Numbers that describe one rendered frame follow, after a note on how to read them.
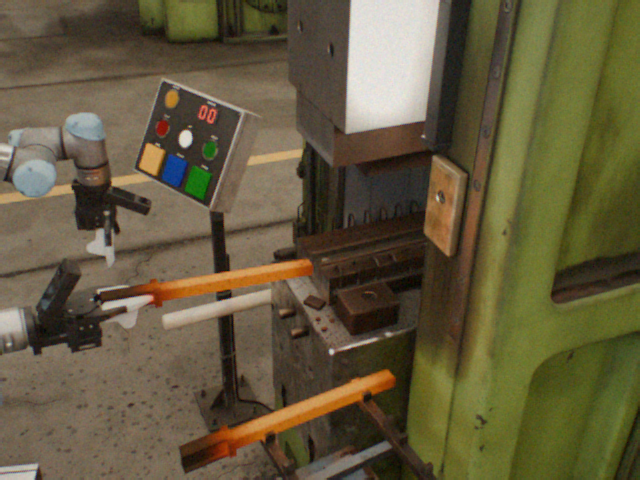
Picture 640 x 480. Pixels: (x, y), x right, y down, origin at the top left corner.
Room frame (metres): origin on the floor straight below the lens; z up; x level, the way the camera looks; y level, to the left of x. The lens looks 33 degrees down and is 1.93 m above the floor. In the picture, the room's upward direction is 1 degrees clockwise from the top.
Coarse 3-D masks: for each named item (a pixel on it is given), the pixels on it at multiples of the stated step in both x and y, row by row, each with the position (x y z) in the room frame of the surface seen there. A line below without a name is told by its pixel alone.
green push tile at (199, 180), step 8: (192, 168) 1.73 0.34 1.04; (200, 168) 1.72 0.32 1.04; (192, 176) 1.71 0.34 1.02; (200, 176) 1.70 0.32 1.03; (208, 176) 1.69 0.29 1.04; (192, 184) 1.70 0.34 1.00; (200, 184) 1.69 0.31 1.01; (208, 184) 1.68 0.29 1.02; (192, 192) 1.69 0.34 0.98; (200, 192) 1.67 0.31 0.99
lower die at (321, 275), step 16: (368, 224) 1.54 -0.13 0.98; (384, 224) 1.55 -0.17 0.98; (400, 224) 1.53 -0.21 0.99; (416, 224) 1.53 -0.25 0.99; (304, 240) 1.46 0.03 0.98; (320, 240) 1.46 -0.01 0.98; (336, 240) 1.45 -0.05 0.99; (352, 240) 1.45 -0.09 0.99; (368, 240) 1.44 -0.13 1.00; (416, 240) 1.44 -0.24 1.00; (304, 256) 1.42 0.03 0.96; (352, 256) 1.37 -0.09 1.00; (368, 256) 1.38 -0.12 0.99; (384, 256) 1.38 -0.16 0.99; (400, 256) 1.38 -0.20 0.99; (416, 256) 1.38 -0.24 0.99; (320, 272) 1.34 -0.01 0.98; (336, 272) 1.31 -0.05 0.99; (352, 272) 1.32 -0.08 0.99; (368, 272) 1.33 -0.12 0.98; (384, 272) 1.35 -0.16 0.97; (400, 272) 1.36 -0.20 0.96; (320, 288) 1.34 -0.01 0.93; (336, 288) 1.30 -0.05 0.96
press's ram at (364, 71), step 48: (288, 0) 1.51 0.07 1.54; (336, 0) 1.30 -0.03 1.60; (384, 0) 1.27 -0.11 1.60; (432, 0) 1.31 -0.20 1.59; (288, 48) 1.51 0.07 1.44; (336, 48) 1.29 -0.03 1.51; (384, 48) 1.27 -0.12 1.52; (432, 48) 1.31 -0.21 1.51; (336, 96) 1.28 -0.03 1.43; (384, 96) 1.28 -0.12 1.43
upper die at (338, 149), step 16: (304, 112) 1.43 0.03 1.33; (320, 112) 1.35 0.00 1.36; (304, 128) 1.43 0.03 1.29; (320, 128) 1.35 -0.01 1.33; (336, 128) 1.29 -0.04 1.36; (384, 128) 1.34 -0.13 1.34; (400, 128) 1.35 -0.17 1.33; (416, 128) 1.37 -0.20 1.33; (320, 144) 1.35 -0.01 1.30; (336, 144) 1.29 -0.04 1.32; (352, 144) 1.31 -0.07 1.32; (368, 144) 1.32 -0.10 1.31; (384, 144) 1.34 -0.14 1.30; (400, 144) 1.35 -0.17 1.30; (416, 144) 1.37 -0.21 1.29; (336, 160) 1.29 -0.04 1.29; (352, 160) 1.31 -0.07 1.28; (368, 160) 1.32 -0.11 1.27
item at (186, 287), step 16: (224, 272) 1.12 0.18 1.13; (240, 272) 1.12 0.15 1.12; (256, 272) 1.13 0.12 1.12; (272, 272) 1.13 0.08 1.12; (288, 272) 1.14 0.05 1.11; (304, 272) 1.16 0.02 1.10; (128, 288) 1.04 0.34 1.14; (144, 288) 1.05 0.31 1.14; (160, 288) 1.05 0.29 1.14; (176, 288) 1.06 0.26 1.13; (192, 288) 1.07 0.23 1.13; (208, 288) 1.08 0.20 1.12; (224, 288) 1.09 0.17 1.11; (160, 304) 1.03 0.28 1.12
